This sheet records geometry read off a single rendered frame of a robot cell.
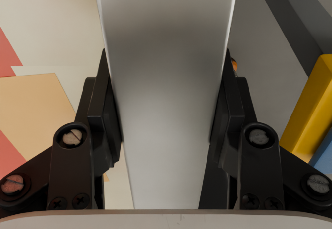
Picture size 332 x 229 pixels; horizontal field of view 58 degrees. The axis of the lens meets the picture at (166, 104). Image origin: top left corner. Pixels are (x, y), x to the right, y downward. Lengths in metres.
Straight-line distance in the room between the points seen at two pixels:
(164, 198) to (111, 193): 0.08
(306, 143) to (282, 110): 1.53
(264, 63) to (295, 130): 1.24
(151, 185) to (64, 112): 0.06
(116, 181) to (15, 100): 0.10
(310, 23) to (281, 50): 1.12
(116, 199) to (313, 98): 0.18
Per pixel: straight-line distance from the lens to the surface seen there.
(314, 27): 0.39
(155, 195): 0.17
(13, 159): 0.23
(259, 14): 1.36
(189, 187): 0.16
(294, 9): 0.42
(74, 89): 0.16
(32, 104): 0.17
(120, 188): 0.24
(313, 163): 0.32
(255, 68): 1.54
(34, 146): 0.21
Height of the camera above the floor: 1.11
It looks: 43 degrees down
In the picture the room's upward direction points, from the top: 176 degrees clockwise
